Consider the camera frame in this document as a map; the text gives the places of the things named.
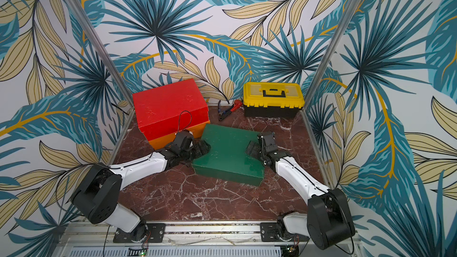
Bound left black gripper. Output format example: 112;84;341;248
181;140;213;165

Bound green shoebox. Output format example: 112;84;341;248
192;124;264;187

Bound red shoebox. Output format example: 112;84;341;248
133;79;209;140

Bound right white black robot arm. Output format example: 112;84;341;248
245;132;355;250

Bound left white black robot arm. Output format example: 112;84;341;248
70;130;211;242

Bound orange shoebox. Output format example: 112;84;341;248
148;121;211;149

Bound yellow black toolbox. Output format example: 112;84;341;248
243;82;305;119

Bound red handled pliers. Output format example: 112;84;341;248
218;99;243;121

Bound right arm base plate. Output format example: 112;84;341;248
260;222;310;242

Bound aluminium front rail frame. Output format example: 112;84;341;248
53;220;366;257

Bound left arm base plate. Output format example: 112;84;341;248
113;221;165;243

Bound right aluminium corner post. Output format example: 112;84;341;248
304;0;360;109

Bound aluminium corner post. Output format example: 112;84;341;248
304;0;360;109
64;0;134;107

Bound left aluminium corner post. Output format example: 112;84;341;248
64;0;134;107

